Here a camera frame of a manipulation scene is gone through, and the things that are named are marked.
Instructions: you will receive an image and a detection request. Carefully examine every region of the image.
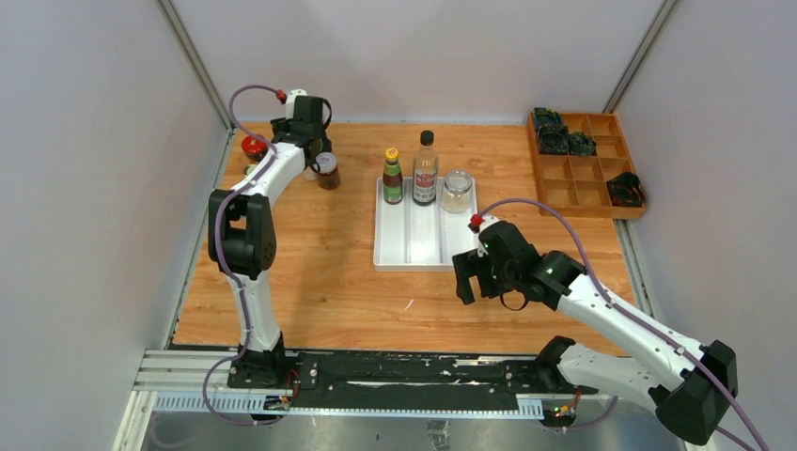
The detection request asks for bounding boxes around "wooden compartment organizer box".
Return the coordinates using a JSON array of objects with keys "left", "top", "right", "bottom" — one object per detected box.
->
[{"left": 526, "top": 112, "right": 647, "bottom": 220}]

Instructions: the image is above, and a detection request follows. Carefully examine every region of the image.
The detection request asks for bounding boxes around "green black cable bundle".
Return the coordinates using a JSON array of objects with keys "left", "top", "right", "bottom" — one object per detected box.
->
[{"left": 531, "top": 106, "right": 565, "bottom": 131}]

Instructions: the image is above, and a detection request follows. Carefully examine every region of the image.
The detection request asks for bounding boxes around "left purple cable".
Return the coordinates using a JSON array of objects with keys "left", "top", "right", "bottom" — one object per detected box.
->
[{"left": 200, "top": 84, "right": 289, "bottom": 428}]

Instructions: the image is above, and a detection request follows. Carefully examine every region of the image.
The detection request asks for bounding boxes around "yellow-cap small bottle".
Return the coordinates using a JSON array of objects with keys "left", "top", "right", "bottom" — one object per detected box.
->
[{"left": 242, "top": 163, "right": 258, "bottom": 177}]

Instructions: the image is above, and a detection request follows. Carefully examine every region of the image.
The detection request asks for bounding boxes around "purple cable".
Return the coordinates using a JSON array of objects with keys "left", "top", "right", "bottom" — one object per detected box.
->
[
  {"left": 200, "top": 84, "right": 289, "bottom": 428},
  {"left": 468, "top": 197, "right": 772, "bottom": 451}
]

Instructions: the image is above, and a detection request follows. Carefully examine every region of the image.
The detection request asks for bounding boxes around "brown jar white lid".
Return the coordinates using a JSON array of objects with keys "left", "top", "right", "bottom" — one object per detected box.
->
[{"left": 316, "top": 152, "right": 341, "bottom": 191}]

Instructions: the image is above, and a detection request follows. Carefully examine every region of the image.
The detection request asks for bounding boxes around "green cable bundle small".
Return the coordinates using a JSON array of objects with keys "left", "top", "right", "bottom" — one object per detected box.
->
[{"left": 568, "top": 132, "right": 597, "bottom": 157}]

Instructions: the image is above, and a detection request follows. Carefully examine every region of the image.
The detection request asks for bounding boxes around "black cable bundle right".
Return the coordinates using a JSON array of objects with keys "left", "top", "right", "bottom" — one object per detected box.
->
[{"left": 605, "top": 172, "right": 645, "bottom": 208}]

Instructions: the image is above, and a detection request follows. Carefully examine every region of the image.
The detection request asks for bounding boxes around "yellow-cap green bottle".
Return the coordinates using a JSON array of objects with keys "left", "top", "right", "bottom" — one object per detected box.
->
[{"left": 382, "top": 148, "right": 403, "bottom": 205}]

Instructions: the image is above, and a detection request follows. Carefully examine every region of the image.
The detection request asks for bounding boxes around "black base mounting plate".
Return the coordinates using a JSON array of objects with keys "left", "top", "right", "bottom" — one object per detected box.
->
[{"left": 227, "top": 350, "right": 582, "bottom": 413}]

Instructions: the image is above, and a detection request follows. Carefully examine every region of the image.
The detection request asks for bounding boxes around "black-cap clear sauce bottle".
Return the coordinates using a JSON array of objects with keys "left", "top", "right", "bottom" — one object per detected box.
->
[{"left": 412, "top": 130, "right": 439, "bottom": 206}]

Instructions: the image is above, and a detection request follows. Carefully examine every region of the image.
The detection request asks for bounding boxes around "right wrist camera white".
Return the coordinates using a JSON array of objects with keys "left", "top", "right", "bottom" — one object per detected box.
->
[{"left": 477, "top": 214, "right": 501, "bottom": 234}]

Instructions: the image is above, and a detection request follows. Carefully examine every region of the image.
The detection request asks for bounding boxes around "black cable bundle middle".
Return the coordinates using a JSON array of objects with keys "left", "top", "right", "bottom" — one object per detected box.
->
[{"left": 536, "top": 123, "right": 570, "bottom": 156}]

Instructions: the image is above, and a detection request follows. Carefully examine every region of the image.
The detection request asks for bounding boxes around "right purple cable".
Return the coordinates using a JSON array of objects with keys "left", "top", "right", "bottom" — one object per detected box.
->
[{"left": 468, "top": 197, "right": 772, "bottom": 451}]

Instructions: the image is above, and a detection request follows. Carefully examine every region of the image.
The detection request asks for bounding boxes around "white-lid spice shaker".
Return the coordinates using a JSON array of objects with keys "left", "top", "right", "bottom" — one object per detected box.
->
[{"left": 302, "top": 163, "right": 319, "bottom": 181}]

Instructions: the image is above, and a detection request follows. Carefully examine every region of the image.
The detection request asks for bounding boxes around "clear lidded glass jar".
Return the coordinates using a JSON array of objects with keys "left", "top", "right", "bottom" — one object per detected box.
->
[{"left": 441, "top": 169, "right": 474, "bottom": 213}]

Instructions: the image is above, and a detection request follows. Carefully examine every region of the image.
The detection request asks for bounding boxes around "white divided plastic tray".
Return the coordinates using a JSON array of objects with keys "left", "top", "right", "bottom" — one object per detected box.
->
[{"left": 373, "top": 178, "right": 477, "bottom": 272}]

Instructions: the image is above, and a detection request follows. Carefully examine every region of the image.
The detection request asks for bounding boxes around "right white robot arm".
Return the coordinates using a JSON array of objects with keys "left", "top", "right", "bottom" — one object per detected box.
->
[{"left": 452, "top": 214, "right": 738, "bottom": 445}]

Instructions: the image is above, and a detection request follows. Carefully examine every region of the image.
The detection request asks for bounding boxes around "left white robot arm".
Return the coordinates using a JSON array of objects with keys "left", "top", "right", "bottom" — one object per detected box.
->
[{"left": 208, "top": 89, "right": 332, "bottom": 389}]

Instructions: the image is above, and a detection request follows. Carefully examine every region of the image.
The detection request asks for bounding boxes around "red-lid sauce jar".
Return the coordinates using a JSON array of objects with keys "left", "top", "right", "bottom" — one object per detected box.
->
[{"left": 241, "top": 135, "right": 270, "bottom": 163}]

